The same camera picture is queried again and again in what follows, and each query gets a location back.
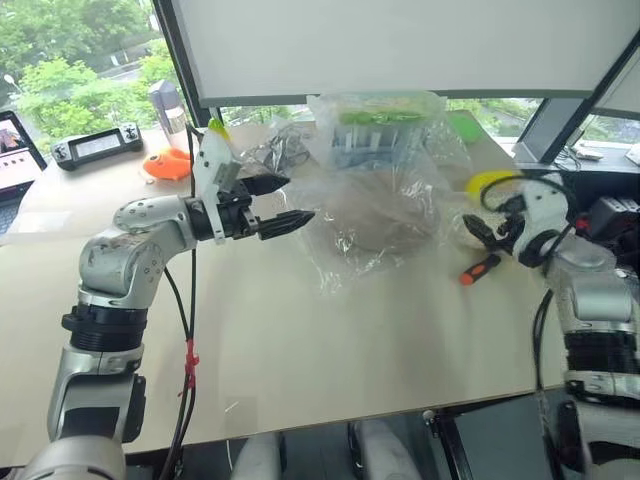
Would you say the large white board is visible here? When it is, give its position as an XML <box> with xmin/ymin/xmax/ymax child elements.
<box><xmin>152</xmin><ymin>0</ymin><xmax>635</xmax><ymax>110</ymax></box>

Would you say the clear plastic bag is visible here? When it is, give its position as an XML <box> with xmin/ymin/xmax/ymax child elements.
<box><xmin>283</xmin><ymin>91</ymin><xmax>475</xmax><ymax>297</ymax></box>

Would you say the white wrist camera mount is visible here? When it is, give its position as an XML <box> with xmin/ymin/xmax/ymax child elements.
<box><xmin>192</xmin><ymin>118</ymin><xmax>242</xmax><ymax>246</ymax></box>
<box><xmin>499</xmin><ymin>173</ymin><xmax>577</xmax><ymax>267</ymax></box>

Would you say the black flat panel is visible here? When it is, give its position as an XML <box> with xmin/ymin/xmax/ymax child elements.
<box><xmin>439</xmin><ymin>394</ymin><xmax>567</xmax><ymax>480</ymax></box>

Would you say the grey water bottle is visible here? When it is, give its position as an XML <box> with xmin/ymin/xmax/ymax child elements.
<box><xmin>148</xmin><ymin>79</ymin><xmax>182</xmax><ymax>134</ymax></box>

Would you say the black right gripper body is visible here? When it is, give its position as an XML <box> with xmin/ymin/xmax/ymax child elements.
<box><xmin>485</xmin><ymin>219</ymin><xmax>522</xmax><ymax>257</ymax></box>

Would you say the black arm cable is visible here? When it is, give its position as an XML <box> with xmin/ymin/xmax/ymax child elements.
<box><xmin>158</xmin><ymin>122</ymin><xmax>200</xmax><ymax>480</ymax></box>
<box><xmin>479</xmin><ymin>172</ymin><xmax>582</xmax><ymax>401</ymax></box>

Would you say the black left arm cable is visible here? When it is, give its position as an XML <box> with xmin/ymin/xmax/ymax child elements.
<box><xmin>158</xmin><ymin>122</ymin><xmax>200</xmax><ymax>480</ymax></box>

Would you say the red cable tie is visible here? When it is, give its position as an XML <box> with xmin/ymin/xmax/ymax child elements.
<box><xmin>177</xmin><ymin>338</ymin><xmax>201</xmax><ymax>399</ymax></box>

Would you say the orange plush fish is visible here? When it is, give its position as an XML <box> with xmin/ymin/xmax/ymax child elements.
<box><xmin>142</xmin><ymin>147</ymin><xmax>194</xmax><ymax>182</ymax></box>

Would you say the open laptop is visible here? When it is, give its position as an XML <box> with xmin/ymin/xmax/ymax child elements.
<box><xmin>0</xmin><ymin>110</ymin><xmax>49</xmax><ymax>237</ymax></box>

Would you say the black device box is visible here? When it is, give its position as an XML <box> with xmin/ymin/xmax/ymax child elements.
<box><xmin>588</xmin><ymin>195</ymin><xmax>640</xmax><ymax>237</ymax></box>

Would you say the orange black screwdriver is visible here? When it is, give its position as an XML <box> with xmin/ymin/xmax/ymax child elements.
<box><xmin>460</xmin><ymin>253</ymin><xmax>503</xmax><ymax>287</ymax></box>

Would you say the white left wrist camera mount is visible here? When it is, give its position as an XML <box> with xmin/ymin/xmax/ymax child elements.
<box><xmin>192</xmin><ymin>118</ymin><xmax>242</xmax><ymax>246</ymax></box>

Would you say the black cable bundle in bag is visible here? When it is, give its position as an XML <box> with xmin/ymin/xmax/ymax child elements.
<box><xmin>239</xmin><ymin>122</ymin><xmax>322</xmax><ymax>187</ymax></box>

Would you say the small white gadget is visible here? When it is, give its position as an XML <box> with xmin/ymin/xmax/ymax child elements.
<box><xmin>569</xmin><ymin>142</ymin><xmax>607</xmax><ymax>162</ymax></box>

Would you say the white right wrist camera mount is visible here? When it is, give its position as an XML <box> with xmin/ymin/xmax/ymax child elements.
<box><xmin>499</xmin><ymin>173</ymin><xmax>577</xmax><ymax>267</ymax></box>

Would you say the green package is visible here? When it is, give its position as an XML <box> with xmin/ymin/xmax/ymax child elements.
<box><xmin>337</xmin><ymin>97</ymin><xmax>432</xmax><ymax>127</ymax></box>

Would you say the yellow round object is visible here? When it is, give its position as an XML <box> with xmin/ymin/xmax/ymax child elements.
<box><xmin>464</xmin><ymin>169</ymin><xmax>519</xmax><ymax>198</ymax></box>

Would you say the clear drink bottle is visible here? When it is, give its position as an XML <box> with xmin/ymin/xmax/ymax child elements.
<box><xmin>164</xmin><ymin>104</ymin><xmax>189</xmax><ymax>149</ymax></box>

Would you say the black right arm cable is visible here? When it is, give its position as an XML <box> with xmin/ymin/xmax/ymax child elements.
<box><xmin>479</xmin><ymin>172</ymin><xmax>582</xmax><ymax>401</ymax></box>

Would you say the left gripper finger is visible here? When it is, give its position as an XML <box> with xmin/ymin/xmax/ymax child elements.
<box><xmin>254</xmin><ymin>209</ymin><xmax>317</xmax><ymax>243</ymax></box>
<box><xmin>244</xmin><ymin>172</ymin><xmax>292</xmax><ymax>198</ymax></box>

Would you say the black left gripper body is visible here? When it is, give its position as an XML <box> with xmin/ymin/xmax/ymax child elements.
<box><xmin>217</xmin><ymin>180</ymin><xmax>262</xmax><ymax>242</ymax></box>

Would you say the black handheld controller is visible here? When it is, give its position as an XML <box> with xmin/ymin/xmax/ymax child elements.
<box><xmin>50</xmin><ymin>124</ymin><xmax>145</xmax><ymax>173</ymax></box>

